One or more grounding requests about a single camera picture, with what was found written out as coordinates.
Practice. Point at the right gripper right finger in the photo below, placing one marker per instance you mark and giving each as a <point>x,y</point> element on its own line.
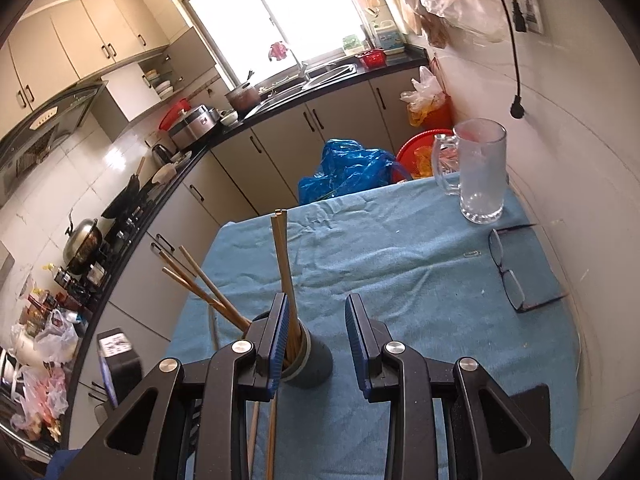
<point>367,339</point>

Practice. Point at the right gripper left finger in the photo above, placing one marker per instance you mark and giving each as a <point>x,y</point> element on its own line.
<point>270,346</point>

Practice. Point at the lower kitchen cabinets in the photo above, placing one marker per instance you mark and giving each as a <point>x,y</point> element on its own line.
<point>241,172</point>

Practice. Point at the kitchen cabinets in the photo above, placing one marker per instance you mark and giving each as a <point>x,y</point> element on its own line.
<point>241,172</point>
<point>118,41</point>

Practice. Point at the steel kitchen sink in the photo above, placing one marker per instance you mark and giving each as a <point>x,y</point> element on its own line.
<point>311,83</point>

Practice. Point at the upper kitchen cabinets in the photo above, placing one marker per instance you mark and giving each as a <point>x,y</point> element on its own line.
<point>118,41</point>

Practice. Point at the dark grey utensil cup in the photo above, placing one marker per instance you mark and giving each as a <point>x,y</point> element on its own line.
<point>311,367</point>

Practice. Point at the blue towel table cover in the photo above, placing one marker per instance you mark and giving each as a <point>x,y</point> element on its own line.
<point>427,273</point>

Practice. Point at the steel wok with lid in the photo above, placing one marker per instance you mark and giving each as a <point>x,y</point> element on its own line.
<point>84,240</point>

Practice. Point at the black frying pan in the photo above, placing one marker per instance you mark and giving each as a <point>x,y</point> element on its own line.
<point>139,190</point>

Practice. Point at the blue plastic bag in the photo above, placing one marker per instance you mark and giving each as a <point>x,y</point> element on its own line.
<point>347,167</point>

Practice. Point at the black flat rectangular block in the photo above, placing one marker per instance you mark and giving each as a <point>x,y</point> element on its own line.
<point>535,404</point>

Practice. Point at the red plastic basin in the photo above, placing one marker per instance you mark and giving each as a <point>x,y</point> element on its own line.
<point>414,159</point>

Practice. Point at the clear glass beer mug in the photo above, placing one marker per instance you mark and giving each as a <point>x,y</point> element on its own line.
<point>481,156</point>

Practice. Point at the white bowl on counter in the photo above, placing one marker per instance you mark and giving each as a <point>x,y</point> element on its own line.
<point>229,118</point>

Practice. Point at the silver rice cooker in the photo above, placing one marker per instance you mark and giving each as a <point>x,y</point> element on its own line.
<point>192,125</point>

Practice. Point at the red plastic lid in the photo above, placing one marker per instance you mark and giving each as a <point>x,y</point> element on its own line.
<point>174,113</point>

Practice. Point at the brown cooking pot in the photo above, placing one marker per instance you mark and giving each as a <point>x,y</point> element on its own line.
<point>244,97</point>

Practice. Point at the orange bag bin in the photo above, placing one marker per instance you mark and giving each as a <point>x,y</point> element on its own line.
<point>428,105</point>

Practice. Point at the range hood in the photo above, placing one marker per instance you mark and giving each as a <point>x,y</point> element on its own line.
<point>35,137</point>

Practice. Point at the red small basket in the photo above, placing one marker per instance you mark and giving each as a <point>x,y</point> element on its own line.
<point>372,59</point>

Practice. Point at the hanging plastic bags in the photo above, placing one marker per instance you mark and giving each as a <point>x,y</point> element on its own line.
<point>484,21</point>

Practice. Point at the black frame eyeglasses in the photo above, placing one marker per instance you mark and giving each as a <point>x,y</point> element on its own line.
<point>513,278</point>

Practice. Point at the white wall power strip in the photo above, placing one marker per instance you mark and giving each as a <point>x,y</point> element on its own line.
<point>532,16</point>

